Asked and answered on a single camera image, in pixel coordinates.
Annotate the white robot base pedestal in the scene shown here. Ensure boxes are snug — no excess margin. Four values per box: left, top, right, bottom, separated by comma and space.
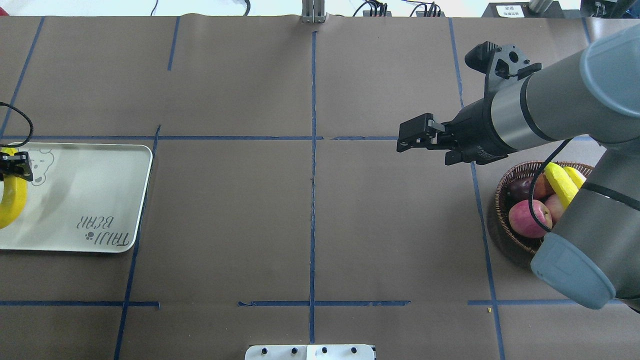
244, 343, 377, 360

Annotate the yellow banana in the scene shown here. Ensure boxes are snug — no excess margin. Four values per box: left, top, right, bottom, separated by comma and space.
563, 166, 586, 189
544, 162, 579, 210
0, 146, 29, 229

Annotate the dark purple fruit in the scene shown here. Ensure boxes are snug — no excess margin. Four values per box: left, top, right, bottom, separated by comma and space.
507, 173, 555, 202

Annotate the white bear-print tray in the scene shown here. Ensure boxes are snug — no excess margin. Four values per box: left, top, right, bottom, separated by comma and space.
0, 142, 153, 253

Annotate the woven wicker basket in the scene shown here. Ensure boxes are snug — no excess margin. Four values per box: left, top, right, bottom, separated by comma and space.
487, 161, 565, 262

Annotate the red apple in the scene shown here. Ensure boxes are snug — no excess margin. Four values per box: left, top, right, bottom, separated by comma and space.
507, 199, 553, 239

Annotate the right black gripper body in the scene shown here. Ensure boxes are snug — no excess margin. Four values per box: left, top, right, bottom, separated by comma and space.
430, 99, 515, 166

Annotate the pink peach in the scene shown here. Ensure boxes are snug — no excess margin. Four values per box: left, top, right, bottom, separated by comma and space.
544, 194, 565, 224

